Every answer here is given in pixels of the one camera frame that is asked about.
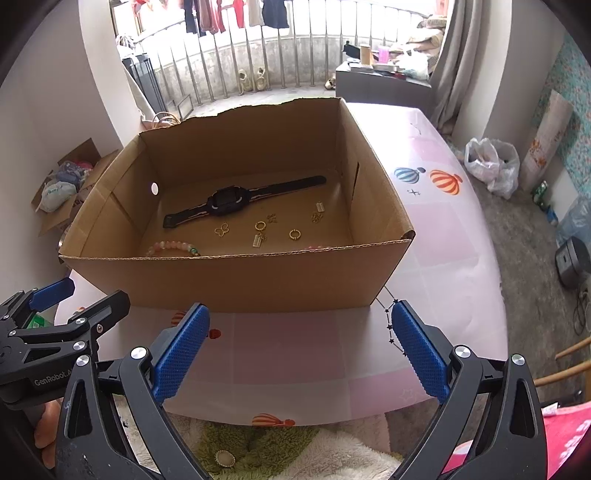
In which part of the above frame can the multicolour glass bead bracelet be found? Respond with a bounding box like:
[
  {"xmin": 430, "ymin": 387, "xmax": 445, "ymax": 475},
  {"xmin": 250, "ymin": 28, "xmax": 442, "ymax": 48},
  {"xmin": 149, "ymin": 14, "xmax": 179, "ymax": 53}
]
[{"xmin": 145, "ymin": 239, "xmax": 202, "ymax": 258}]

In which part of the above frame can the gold basket charm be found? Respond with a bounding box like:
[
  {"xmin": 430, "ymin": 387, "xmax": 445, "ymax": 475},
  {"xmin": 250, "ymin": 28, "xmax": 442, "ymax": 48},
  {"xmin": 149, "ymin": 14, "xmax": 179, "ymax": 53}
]
[{"xmin": 252, "ymin": 232, "xmax": 266, "ymax": 248}]

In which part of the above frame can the black digital wristwatch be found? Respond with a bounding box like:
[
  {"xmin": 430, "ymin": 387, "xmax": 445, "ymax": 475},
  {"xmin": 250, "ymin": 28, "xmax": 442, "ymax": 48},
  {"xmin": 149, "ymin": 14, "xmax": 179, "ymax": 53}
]
[{"xmin": 162, "ymin": 175, "xmax": 327, "ymax": 229}]

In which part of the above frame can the gold abacus charm keychain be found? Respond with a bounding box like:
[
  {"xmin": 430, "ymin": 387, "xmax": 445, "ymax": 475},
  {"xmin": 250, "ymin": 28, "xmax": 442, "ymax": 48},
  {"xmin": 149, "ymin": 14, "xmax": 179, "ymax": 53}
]
[{"xmin": 311, "ymin": 202, "xmax": 325, "ymax": 223}]

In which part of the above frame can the small open cardboard box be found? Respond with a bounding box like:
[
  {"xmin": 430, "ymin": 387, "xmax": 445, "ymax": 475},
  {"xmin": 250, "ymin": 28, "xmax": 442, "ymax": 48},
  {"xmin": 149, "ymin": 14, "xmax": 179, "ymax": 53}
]
[{"xmin": 31, "ymin": 139, "xmax": 119, "ymax": 236}]

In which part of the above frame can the green shaggy rug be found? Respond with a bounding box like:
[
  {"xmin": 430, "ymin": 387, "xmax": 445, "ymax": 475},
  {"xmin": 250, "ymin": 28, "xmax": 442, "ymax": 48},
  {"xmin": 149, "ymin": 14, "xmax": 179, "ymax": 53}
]
[{"xmin": 192, "ymin": 422, "xmax": 320, "ymax": 479}]

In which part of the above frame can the pink balloon print tablecloth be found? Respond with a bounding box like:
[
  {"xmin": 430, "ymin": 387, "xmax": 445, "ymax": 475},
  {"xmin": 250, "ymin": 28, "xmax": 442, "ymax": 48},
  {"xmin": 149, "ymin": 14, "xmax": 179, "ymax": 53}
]
[{"xmin": 69, "ymin": 103, "xmax": 508, "ymax": 426}]

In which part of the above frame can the gold butterfly charm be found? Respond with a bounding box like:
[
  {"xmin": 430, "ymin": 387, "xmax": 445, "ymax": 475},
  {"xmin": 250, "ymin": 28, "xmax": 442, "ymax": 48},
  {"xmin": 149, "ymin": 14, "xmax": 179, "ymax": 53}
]
[{"xmin": 214, "ymin": 223, "xmax": 229, "ymax": 238}]

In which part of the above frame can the grey round bin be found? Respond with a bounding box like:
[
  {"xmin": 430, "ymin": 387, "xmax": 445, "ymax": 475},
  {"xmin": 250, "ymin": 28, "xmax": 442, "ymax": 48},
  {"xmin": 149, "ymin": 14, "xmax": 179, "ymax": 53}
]
[{"xmin": 555, "ymin": 236, "xmax": 591, "ymax": 290}]

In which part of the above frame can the brown cardboard box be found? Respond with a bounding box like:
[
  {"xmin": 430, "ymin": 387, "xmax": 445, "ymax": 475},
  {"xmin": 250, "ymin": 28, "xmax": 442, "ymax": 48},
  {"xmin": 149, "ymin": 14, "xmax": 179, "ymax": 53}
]
[{"xmin": 59, "ymin": 98, "xmax": 415, "ymax": 313}]

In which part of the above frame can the white plastic bag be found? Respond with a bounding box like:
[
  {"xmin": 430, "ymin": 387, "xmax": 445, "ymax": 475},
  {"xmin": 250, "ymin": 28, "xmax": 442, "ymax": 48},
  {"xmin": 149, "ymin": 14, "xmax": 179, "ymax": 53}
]
[{"xmin": 464, "ymin": 138, "xmax": 520, "ymax": 200}]

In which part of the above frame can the rolled white poster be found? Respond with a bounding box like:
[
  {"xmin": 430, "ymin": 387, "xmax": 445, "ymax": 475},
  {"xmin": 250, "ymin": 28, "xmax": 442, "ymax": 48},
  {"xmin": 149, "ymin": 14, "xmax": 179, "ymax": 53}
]
[{"xmin": 519, "ymin": 90, "xmax": 573, "ymax": 193}]

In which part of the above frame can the teal floral bedsheet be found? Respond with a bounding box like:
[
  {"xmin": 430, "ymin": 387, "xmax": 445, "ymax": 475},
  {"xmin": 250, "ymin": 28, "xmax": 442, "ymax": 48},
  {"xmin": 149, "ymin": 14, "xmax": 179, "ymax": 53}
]
[{"xmin": 530, "ymin": 32, "xmax": 591, "ymax": 199}]

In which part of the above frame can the dark cabinet with clutter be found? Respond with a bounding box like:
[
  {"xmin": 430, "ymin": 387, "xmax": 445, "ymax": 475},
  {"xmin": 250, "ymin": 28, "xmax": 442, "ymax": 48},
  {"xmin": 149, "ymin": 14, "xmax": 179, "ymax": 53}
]
[{"xmin": 335, "ymin": 41, "xmax": 434, "ymax": 116}]

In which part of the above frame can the grey curtain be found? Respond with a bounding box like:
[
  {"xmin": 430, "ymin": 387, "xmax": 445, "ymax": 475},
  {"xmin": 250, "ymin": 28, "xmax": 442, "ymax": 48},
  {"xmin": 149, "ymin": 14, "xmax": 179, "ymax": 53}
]
[{"xmin": 431, "ymin": 0, "xmax": 483, "ymax": 135}]

